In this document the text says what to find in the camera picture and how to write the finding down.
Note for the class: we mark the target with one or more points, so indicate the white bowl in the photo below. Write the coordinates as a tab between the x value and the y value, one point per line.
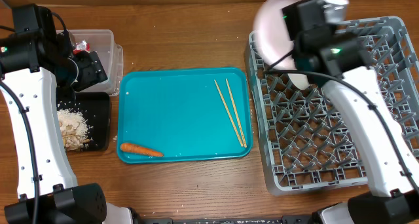
302	80

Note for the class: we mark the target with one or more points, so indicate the red snack wrapper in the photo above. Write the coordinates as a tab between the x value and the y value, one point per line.
81	46

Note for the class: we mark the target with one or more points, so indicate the clear plastic bin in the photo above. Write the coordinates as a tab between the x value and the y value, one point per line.
110	54

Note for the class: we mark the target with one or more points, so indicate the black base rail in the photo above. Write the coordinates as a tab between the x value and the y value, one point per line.
286	219

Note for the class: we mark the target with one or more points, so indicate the wooden chopstick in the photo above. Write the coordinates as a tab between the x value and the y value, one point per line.
233	123
236	114

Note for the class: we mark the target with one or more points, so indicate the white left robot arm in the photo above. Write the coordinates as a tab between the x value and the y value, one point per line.
37	64

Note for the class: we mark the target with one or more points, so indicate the grey dishwasher rack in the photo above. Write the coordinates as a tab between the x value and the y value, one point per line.
305	145

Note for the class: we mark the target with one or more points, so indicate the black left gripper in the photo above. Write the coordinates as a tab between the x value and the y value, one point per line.
93	71

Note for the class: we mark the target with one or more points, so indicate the black plastic tray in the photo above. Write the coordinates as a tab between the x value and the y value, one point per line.
96	109

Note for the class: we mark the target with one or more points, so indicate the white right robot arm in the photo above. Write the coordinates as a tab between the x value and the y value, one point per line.
299	37

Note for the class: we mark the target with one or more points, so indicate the teal plastic tray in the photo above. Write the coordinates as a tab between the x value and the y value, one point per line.
180	114

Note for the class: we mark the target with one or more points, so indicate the pile of rice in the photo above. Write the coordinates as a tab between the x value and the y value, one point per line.
74	130

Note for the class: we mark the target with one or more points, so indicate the orange carrot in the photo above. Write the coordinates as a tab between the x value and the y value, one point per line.
137	149

